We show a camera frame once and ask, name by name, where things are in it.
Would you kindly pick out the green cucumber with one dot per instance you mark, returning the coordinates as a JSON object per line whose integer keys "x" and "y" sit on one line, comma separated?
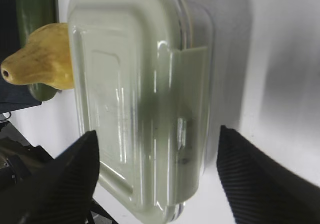
{"x": 33, "y": 14}

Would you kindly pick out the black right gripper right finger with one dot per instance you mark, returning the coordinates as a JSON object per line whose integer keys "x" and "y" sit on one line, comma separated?
{"x": 258, "y": 189}

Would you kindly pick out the green lidded glass container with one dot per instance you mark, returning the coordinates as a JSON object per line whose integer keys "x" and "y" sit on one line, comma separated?
{"x": 142, "y": 75}

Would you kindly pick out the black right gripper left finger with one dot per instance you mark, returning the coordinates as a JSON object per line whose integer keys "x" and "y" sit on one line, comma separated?
{"x": 59, "y": 193}

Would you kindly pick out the yellow pear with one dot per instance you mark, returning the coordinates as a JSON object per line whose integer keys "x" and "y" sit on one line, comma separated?
{"x": 45, "y": 59}

